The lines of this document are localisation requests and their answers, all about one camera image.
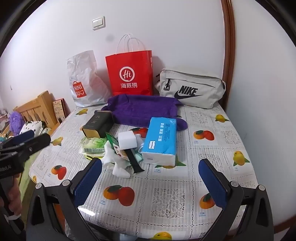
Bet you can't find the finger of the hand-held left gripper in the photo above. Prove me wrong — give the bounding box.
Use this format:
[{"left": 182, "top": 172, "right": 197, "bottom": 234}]
[
  {"left": 0, "top": 130, "right": 35, "bottom": 151},
  {"left": 0, "top": 133, "right": 51, "bottom": 161}
]

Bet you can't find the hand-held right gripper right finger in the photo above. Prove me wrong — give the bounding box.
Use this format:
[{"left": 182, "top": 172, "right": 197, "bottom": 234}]
[{"left": 196, "top": 158, "right": 274, "bottom": 241}]

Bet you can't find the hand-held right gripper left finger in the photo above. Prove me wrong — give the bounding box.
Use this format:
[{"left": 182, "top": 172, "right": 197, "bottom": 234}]
[{"left": 22, "top": 158, "right": 102, "bottom": 241}]

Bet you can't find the white sock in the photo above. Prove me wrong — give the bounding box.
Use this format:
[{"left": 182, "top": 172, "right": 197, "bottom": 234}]
[
  {"left": 102, "top": 140, "right": 121, "bottom": 169},
  {"left": 112, "top": 161, "right": 131, "bottom": 179}
]

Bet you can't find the green wet wipes pack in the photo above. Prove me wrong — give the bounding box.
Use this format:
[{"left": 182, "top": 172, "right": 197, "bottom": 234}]
[{"left": 80, "top": 137, "right": 109, "bottom": 154}]

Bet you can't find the black strap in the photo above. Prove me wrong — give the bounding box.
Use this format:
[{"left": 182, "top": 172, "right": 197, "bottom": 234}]
[{"left": 126, "top": 149, "right": 144, "bottom": 174}]

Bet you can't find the white sponge block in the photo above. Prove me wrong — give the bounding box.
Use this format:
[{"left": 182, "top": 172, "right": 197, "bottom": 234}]
[{"left": 118, "top": 131, "right": 137, "bottom": 150}]

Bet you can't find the purple cloth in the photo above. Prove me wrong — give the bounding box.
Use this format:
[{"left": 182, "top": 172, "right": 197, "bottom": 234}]
[{"left": 101, "top": 94, "right": 188, "bottom": 129}]

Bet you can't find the person's left hand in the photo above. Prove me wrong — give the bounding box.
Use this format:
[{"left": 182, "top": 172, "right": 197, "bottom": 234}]
[{"left": 3, "top": 176, "right": 22, "bottom": 217}]

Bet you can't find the white dotted pillow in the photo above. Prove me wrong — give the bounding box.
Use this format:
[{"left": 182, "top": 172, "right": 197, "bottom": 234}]
[{"left": 19, "top": 120, "right": 45, "bottom": 135}]

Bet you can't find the purple plush toy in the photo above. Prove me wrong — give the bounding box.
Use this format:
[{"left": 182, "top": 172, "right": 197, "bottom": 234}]
[{"left": 9, "top": 111, "right": 25, "bottom": 136}]

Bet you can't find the light green bed sheet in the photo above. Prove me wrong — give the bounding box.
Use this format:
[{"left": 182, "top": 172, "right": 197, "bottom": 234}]
[{"left": 20, "top": 152, "right": 38, "bottom": 194}]

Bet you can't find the wooden bed headboard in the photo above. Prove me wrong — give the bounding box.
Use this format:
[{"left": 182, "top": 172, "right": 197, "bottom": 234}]
[{"left": 13, "top": 91, "right": 62, "bottom": 136}]

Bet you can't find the patterned book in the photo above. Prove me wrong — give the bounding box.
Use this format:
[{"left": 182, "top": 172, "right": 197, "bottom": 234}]
[{"left": 52, "top": 98, "right": 71, "bottom": 123}]

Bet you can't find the fruit print tablecloth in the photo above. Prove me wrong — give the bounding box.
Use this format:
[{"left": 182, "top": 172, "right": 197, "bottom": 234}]
[{"left": 28, "top": 102, "right": 259, "bottom": 241}]

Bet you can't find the dark tin box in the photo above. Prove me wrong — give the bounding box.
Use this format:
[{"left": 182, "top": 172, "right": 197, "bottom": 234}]
[{"left": 82, "top": 110, "right": 114, "bottom": 138}]

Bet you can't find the blue tissue pack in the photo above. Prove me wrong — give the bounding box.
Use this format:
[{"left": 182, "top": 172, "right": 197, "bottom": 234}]
[{"left": 141, "top": 117, "right": 177, "bottom": 166}]

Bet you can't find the white plastic shopping bag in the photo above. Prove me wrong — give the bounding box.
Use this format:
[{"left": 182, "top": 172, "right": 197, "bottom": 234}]
[{"left": 67, "top": 50, "right": 112, "bottom": 107}]

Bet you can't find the grey waist bag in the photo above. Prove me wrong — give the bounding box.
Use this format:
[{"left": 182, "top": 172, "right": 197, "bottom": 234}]
[{"left": 154, "top": 68, "right": 227, "bottom": 109}]

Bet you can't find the red paper bag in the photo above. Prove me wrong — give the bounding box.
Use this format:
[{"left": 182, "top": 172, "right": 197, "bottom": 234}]
[{"left": 105, "top": 34, "right": 153, "bottom": 96}]

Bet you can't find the white light switch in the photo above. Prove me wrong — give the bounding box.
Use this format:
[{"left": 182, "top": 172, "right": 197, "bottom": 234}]
[{"left": 92, "top": 16, "right": 105, "bottom": 30}]

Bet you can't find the brown wooden door frame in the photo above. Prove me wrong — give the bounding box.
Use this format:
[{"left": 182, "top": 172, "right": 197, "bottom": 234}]
[{"left": 220, "top": 0, "right": 236, "bottom": 109}]

